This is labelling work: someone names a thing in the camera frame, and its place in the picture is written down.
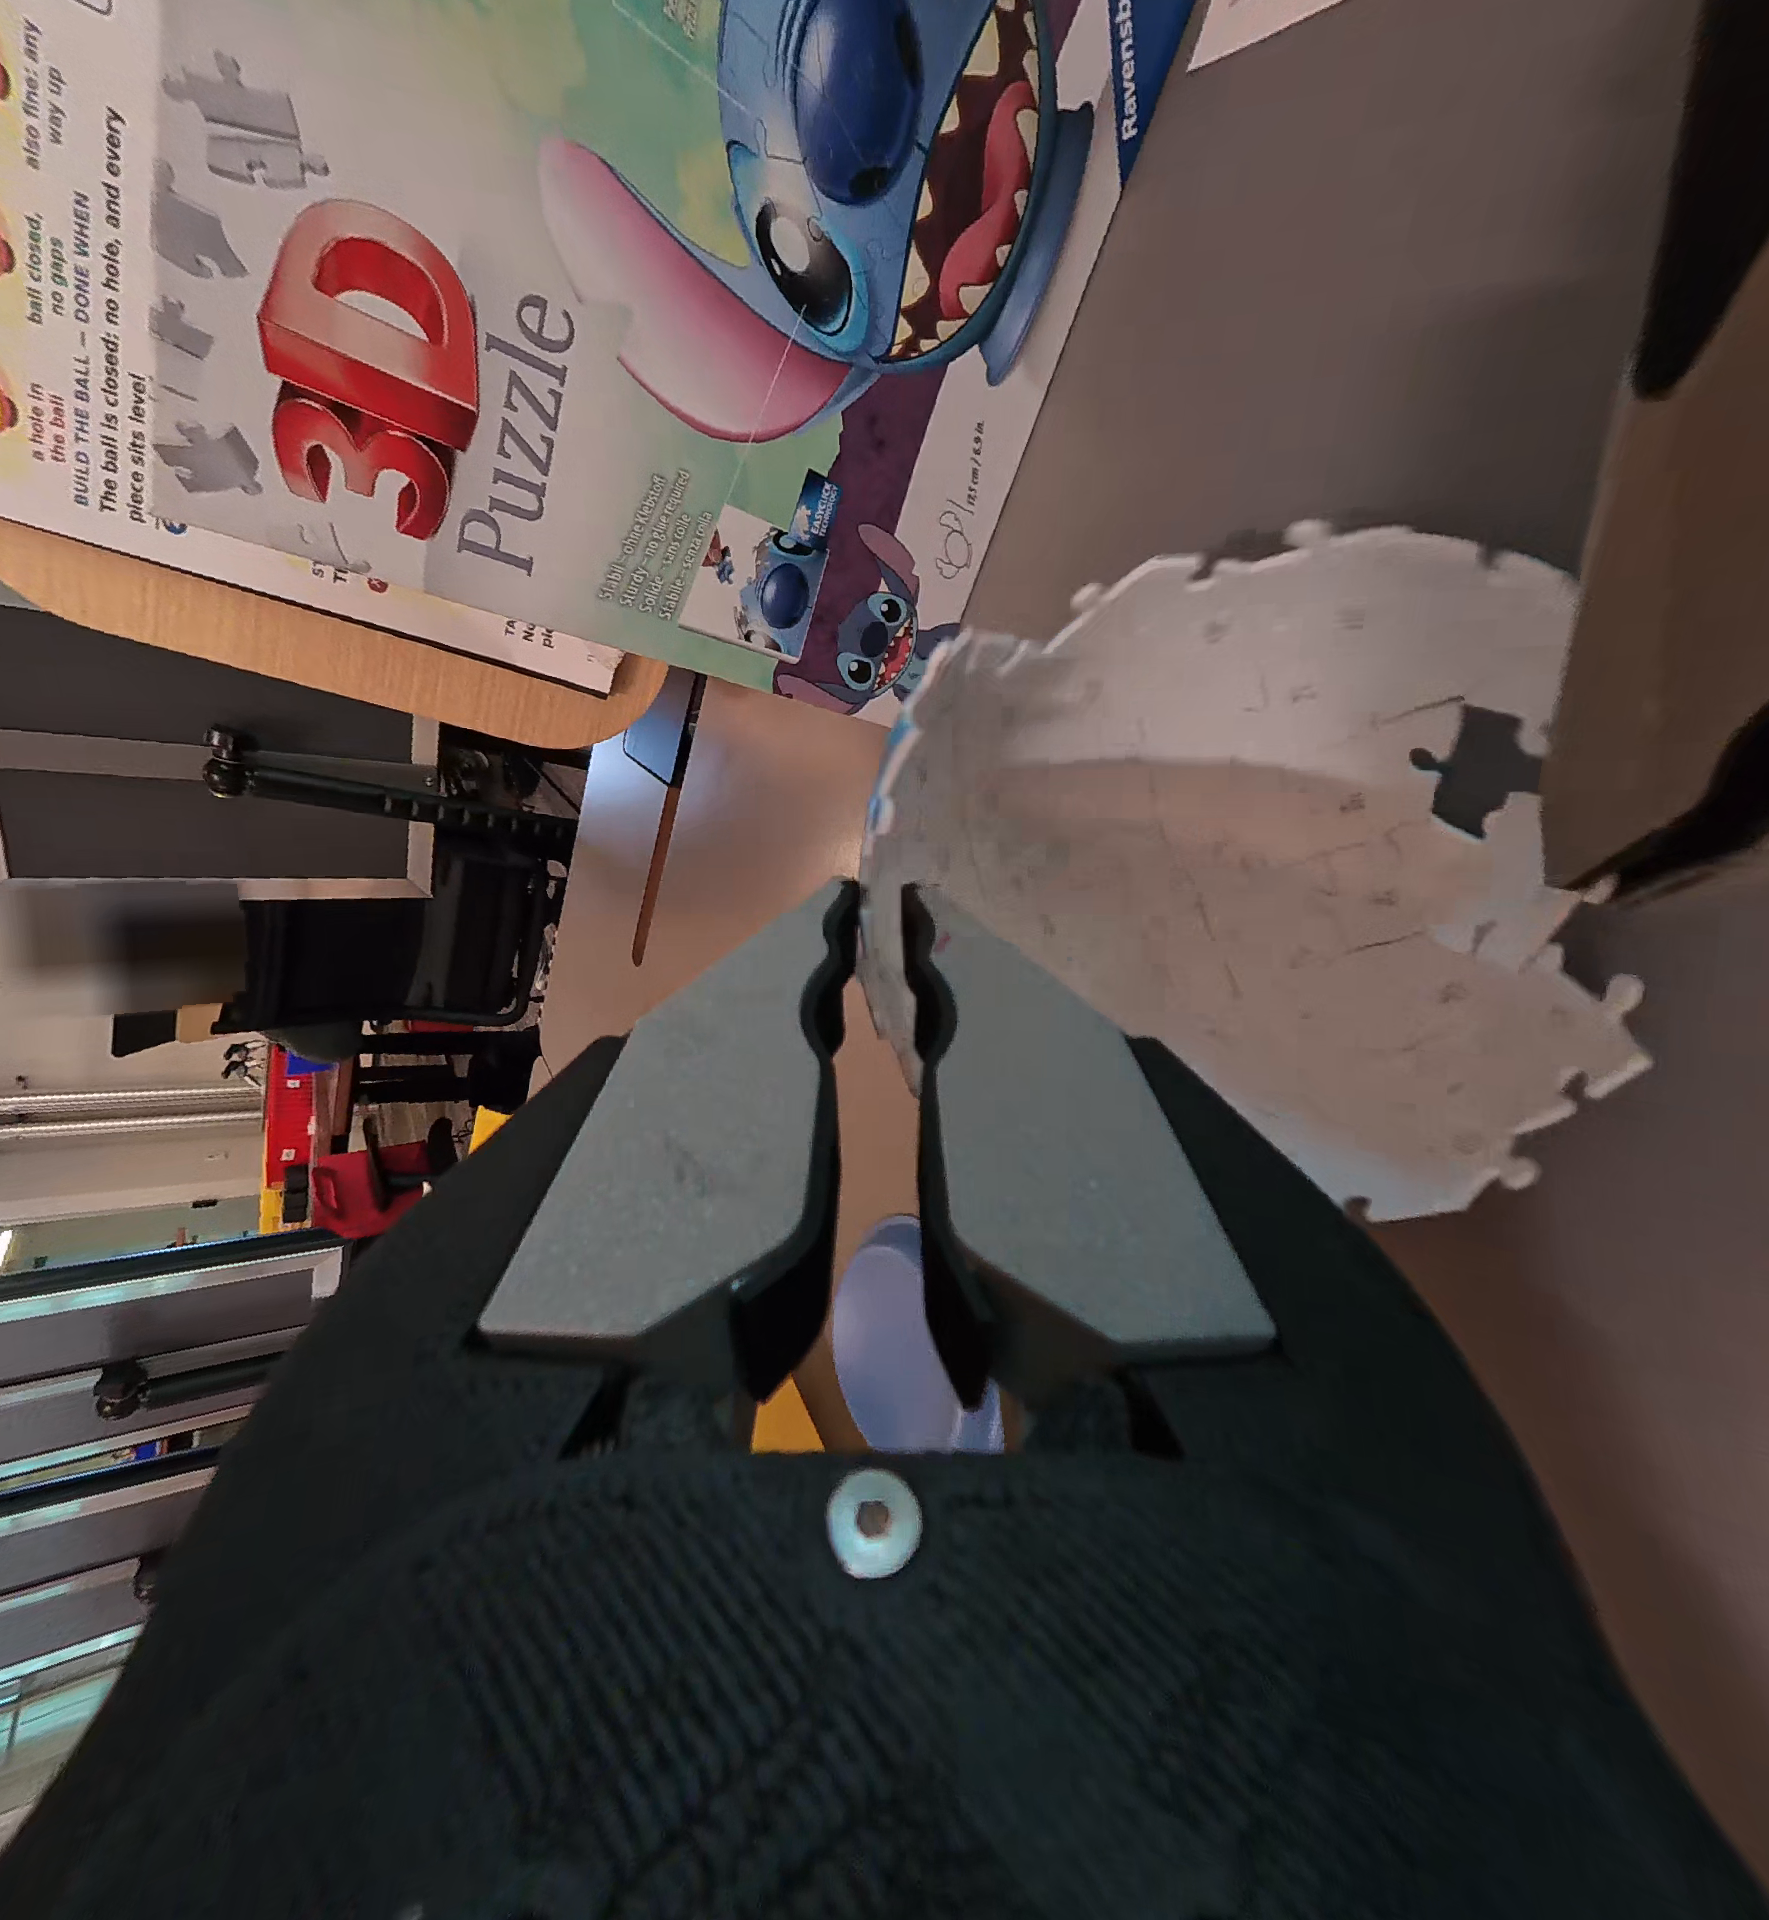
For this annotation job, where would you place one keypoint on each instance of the printed paper leaflet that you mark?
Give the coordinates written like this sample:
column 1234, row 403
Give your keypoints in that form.
column 569, row 653

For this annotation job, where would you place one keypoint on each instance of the white half puzzle ball shell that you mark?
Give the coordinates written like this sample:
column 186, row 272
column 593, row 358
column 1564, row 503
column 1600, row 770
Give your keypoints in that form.
column 1275, row 930

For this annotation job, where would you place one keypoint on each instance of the red storage box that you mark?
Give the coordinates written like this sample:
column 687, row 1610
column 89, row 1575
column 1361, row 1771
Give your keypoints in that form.
column 301, row 1141

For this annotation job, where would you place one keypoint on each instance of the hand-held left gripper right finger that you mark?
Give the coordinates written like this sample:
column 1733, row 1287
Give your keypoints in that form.
column 1080, row 1202

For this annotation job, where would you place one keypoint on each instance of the white paper sheet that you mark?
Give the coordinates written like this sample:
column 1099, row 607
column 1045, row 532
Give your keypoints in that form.
column 1275, row 27

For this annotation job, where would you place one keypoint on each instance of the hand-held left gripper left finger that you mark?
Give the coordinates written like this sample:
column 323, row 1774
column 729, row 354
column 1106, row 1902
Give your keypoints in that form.
column 676, row 1185

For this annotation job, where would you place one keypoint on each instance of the metal drawer cabinet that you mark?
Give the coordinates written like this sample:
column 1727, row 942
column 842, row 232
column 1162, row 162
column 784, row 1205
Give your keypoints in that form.
column 75, row 1320

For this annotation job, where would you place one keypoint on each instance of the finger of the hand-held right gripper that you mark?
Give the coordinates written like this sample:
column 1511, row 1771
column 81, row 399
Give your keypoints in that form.
column 1708, row 226
column 1725, row 569

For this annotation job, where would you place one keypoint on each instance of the yellow object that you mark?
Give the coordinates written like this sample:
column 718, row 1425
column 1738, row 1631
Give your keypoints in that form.
column 787, row 1425

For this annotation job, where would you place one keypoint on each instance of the dark panel with metal frame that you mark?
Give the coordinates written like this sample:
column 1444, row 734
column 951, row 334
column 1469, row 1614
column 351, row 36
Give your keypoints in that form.
column 105, row 675

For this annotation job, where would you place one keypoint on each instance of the colourful cartoon puzzle box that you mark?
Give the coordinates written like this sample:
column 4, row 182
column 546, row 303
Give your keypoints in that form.
column 601, row 226

